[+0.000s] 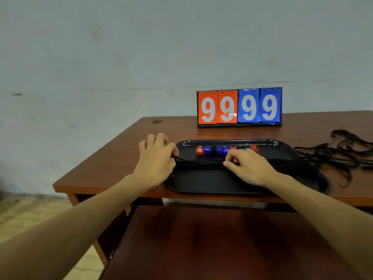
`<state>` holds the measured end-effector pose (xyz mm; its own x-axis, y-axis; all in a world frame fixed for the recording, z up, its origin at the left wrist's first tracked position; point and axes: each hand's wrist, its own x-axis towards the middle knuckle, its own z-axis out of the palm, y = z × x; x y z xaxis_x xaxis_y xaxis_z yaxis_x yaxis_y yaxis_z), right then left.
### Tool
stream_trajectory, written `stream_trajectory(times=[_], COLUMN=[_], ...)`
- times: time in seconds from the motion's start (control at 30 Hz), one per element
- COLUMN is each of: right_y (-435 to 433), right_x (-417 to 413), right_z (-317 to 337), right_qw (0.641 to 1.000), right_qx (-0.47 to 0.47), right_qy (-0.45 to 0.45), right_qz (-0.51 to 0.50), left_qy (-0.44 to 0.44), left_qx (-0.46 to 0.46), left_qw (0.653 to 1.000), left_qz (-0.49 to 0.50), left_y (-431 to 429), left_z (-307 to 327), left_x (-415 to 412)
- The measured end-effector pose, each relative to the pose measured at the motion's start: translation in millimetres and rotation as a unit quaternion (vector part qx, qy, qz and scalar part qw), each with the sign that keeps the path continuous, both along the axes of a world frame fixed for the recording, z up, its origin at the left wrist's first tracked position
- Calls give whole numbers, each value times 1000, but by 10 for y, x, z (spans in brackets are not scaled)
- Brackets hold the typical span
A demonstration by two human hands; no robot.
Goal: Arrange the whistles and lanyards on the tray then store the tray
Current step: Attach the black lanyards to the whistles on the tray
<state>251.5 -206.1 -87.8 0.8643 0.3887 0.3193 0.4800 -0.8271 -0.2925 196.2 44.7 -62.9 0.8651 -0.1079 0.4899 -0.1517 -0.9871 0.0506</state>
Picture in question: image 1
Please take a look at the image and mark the person's left hand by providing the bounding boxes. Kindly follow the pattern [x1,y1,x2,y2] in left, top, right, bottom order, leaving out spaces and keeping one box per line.
[132,133,180,190]

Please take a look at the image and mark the person's right hand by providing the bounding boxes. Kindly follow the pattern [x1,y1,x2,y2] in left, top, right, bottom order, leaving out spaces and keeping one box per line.
[223,148,280,189]

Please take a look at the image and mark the pile of black laces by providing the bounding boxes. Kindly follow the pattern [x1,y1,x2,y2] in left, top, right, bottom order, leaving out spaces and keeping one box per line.
[172,156,320,175]

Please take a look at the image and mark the black plastic tray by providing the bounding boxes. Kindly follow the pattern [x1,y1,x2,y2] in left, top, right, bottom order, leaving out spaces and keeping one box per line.
[164,139,331,196]

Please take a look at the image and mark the tangle of black lanyards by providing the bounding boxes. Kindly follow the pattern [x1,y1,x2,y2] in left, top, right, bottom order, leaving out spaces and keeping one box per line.
[293,129,373,187]

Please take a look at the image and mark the pull-out wooden desk shelf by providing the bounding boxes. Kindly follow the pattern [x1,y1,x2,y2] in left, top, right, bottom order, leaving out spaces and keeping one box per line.
[99,204,362,280]

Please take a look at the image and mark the person's right forearm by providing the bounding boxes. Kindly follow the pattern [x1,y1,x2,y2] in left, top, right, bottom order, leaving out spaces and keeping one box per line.
[267,171,373,280]

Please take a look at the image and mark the person's left forearm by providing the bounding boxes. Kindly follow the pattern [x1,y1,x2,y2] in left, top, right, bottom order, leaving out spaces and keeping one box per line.
[0,173,146,280]

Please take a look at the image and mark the brown wooden desk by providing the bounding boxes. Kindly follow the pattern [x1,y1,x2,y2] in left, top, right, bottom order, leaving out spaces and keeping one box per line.
[52,110,373,266]

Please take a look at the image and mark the orange and blue flip scoreboard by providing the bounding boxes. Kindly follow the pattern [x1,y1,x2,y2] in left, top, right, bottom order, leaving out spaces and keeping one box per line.
[196,87,283,129]

